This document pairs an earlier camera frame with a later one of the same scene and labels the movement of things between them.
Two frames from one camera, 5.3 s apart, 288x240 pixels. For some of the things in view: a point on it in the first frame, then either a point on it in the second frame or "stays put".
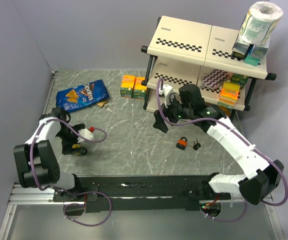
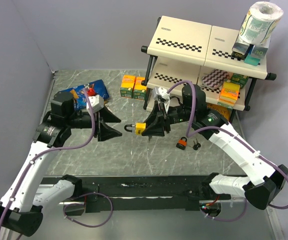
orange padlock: x=182 y=143 stays put
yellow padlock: x=75 y=145 to x=139 y=127
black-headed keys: x=196 y=145 stays put
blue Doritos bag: x=74 y=97 stays put
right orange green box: x=140 y=90 stays put
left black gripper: x=67 y=146 to x=105 y=131
